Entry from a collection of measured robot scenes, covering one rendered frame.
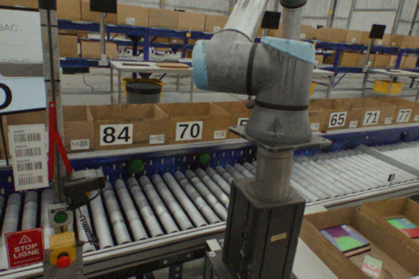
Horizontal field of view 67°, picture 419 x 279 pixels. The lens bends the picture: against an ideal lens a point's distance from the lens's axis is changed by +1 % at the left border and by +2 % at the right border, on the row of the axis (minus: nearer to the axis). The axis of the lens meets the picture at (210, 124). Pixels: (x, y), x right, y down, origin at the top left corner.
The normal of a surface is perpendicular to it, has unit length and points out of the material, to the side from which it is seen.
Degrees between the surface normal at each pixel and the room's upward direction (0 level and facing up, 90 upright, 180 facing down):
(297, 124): 66
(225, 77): 104
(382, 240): 89
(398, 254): 89
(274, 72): 85
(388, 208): 89
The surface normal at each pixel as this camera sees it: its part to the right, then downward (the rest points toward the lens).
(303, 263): 0.09, -0.95
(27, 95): 0.72, 0.21
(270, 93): -0.59, 0.17
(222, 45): -0.11, -0.69
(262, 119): -0.66, -0.21
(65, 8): 0.46, 0.31
